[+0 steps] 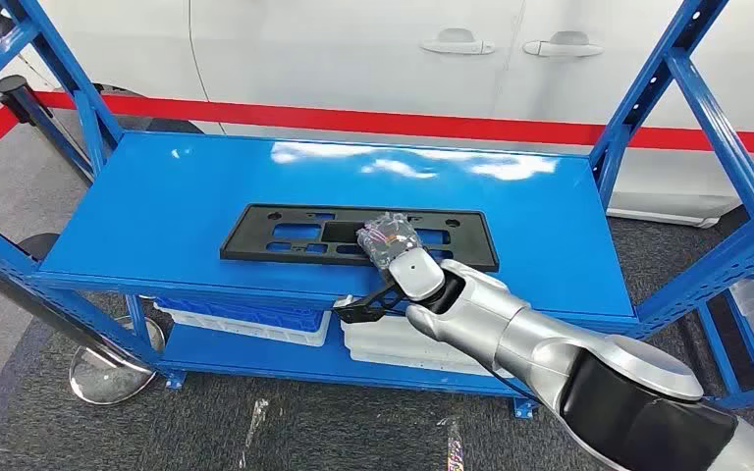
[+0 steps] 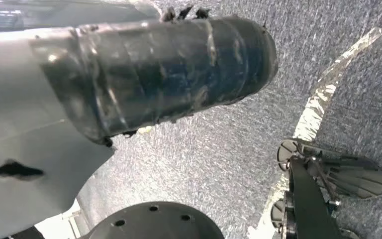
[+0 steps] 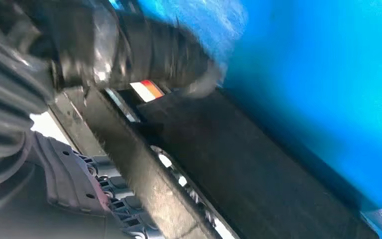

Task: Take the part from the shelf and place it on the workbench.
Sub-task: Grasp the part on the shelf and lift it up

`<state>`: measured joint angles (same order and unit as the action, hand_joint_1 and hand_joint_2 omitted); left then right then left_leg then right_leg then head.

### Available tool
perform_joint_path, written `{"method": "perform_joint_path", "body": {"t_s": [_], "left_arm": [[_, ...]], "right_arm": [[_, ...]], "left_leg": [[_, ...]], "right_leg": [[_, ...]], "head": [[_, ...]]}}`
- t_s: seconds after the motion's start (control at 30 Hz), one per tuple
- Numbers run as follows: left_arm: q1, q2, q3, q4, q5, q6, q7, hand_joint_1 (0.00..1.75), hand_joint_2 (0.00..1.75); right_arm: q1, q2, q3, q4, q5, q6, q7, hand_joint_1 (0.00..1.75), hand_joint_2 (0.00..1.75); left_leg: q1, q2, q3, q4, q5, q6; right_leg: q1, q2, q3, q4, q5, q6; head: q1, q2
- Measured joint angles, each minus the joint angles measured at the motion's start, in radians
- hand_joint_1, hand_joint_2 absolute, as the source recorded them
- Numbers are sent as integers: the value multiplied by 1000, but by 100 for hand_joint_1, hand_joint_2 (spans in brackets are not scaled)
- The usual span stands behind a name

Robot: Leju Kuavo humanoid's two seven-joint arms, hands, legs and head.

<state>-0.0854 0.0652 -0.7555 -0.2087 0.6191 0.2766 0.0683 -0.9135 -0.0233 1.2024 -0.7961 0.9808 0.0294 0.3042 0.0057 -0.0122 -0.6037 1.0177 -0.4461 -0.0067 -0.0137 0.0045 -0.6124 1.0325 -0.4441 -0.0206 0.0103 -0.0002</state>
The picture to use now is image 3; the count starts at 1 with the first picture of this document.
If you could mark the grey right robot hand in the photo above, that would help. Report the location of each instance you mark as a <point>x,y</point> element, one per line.
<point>145,56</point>

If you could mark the blue metal shelf rack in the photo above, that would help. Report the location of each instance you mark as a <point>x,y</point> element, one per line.
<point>309,82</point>

